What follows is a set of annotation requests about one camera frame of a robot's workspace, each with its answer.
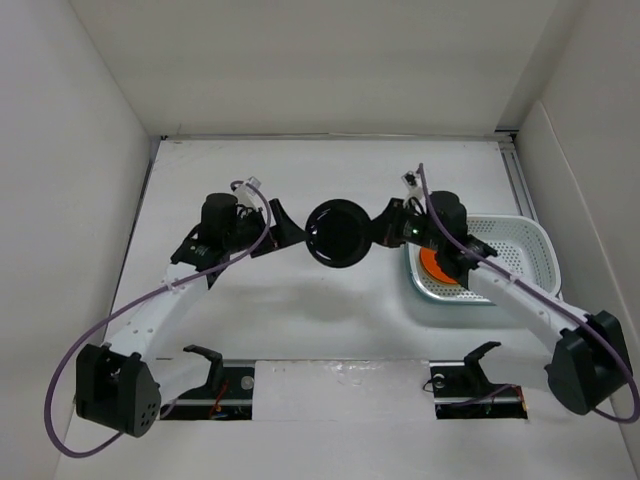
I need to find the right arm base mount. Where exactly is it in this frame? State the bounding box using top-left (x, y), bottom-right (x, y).
top-left (422, 341), bottom-right (528, 420)

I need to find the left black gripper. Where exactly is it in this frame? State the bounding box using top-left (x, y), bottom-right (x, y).
top-left (223, 199), bottom-right (306, 257)

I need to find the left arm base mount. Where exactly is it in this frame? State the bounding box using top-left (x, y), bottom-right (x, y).
top-left (154, 344), bottom-right (256, 421)

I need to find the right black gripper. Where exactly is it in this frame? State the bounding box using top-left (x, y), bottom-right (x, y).
top-left (356, 197), bottom-right (444, 252)

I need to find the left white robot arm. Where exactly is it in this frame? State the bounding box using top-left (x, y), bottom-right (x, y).
top-left (75, 193), bottom-right (306, 437)

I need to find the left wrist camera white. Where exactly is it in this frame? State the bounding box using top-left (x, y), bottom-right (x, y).
top-left (231, 176), bottom-right (261, 209)

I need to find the orange plate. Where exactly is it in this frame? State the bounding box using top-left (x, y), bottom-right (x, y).
top-left (418, 248), bottom-right (460, 285)

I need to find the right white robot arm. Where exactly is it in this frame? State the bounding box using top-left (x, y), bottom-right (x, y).
top-left (368, 191), bottom-right (639, 415)

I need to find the aluminium rail right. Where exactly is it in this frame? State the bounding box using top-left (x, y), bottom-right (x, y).
top-left (494, 130), bottom-right (584, 357)

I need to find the black plate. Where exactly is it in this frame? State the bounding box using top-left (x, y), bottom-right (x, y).
top-left (305, 199), bottom-right (372, 269)

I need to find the white perforated plastic bin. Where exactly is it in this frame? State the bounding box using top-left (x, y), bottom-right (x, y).
top-left (405, 215), bottom-right (561, 306)

